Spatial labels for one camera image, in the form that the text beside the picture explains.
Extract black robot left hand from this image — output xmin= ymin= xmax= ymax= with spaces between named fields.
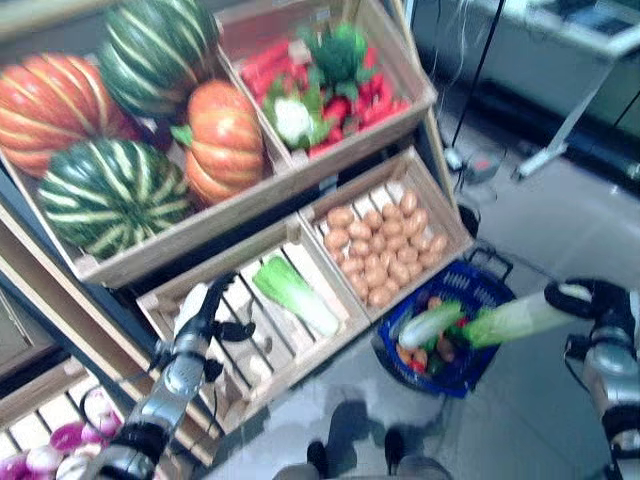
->
xmin=172 ymin=272 xmax=257 ymax=352

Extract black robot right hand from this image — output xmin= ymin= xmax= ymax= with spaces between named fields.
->
xmin=543 ymin=278 xmax=625 ymax=327

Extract napa cabbage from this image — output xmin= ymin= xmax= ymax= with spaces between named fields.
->
xmin=462 ymin=291 xmax=594 ymax=350
xmin=251 ymin=254 xmax=342 ymax=338
xmin=398 ymin=299 xmax=467 ymax=350

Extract blue plastic shopping basket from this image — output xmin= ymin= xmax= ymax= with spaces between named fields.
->
xmin=374 ymin=247 xmax=517 ymax=400

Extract pale slatted wooden crate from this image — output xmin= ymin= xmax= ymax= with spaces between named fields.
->
xmin=135 ymin=212 xmax=372 ymax=435

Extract large wooden pumpkin crate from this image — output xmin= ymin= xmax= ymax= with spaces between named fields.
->
xmin=0 ymin=9 xmax=301 ymax=290

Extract green striped pumpkin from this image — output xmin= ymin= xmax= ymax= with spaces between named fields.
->
xmin=37 ymin=138 xmax=195 ymax=261
xmin=97 ymin=0 xmax=221 ymax=120

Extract wooden shelf rack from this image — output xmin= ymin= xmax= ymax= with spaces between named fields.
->
xmin=0 ymin=0 xmax=466 ymax=471

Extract white metal table leg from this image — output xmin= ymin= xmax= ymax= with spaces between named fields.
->
xmin=513 ymin=29 xmax=640 ymax=182

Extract black rack caster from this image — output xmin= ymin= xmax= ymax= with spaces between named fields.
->
xmin=457 ymin=203 xmax=482 ymax=241

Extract small orange pumpkin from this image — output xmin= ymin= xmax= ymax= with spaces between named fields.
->
xmin=172 ymin=79 xmax=267 ymax=207

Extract robot left leg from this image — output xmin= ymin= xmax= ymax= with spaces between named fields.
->
xmin=272 ymin=438 xmax=332 ymax=480

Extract robot leg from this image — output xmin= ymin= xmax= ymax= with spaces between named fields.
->
xmin=272 ymin=438 xmax=332 ymax=480
xmin=383 ymin=428 xmax=454 ymax=480

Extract grey device with orange label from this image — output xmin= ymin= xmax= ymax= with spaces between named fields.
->
xmin=462 ymin=148 xmax=502 ymax=184

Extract pale wooden potato crate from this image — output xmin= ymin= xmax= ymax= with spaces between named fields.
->
xmin=297 ymin=147 xmax=475 ymax=325

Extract white cauliflower with leaves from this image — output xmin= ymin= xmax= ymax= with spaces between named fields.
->
xmin=262 ymin=82 xmax=335 ymax=152

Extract robot right leg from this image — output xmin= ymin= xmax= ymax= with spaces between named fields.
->
xmin=383 ymin=428 xmax=454 ymax=480

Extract large orange pumpkin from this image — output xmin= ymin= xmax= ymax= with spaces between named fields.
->
xmin=0 ymin=52 xmax=129 ymax=180

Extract wooden carrot crate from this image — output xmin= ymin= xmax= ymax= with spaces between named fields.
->
xmin=214 ymin=0 xmax=440 ymax=175

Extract green broccoli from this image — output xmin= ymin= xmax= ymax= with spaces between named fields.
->
xmin=298 ymin=22 xmax=384 ymax=101

